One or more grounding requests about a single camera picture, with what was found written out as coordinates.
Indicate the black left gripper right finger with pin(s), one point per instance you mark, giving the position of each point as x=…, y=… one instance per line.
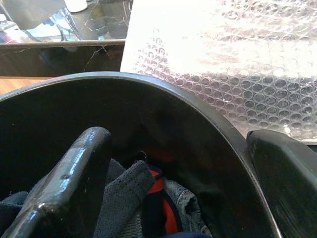
x=289, y=178

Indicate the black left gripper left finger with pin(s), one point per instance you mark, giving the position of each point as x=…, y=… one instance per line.
x=67, y=183

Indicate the grey knit cloth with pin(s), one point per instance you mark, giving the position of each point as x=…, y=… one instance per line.
x=123, y=191

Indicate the dark navy cloth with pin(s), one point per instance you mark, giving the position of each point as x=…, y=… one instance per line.
x=10, y=208

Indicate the black plastic bucket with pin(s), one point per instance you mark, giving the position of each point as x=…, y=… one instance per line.
x=74, y=104

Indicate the red and black garment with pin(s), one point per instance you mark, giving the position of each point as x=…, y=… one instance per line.
x=156, y=205

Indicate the grey-blue denim cloth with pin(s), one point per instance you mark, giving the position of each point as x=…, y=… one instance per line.
x=183, y=198

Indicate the light wooden cabinet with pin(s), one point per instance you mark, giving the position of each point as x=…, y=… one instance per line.
x=19, y=84

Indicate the blue cloth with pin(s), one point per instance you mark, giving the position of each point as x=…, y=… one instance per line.
x=190, y=235

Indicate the black marble countertop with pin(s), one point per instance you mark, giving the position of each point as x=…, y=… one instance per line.
x=62, y=57

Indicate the clear bubble wrap sheet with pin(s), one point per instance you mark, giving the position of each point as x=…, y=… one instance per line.
x=223, y=54

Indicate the white cup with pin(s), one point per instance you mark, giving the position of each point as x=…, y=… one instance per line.
x=76, y=5

